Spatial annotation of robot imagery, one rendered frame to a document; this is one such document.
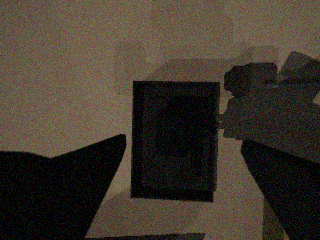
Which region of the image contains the yellow panel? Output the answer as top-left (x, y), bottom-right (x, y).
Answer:
top-left (262, 197), bottom-right (290, 240)

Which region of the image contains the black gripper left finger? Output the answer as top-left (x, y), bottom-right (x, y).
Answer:
top-left (0, 134), bottom-right (126, 240)

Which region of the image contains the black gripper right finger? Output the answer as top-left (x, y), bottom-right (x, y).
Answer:
top-left (240, 139), bottom-right (320, 240)

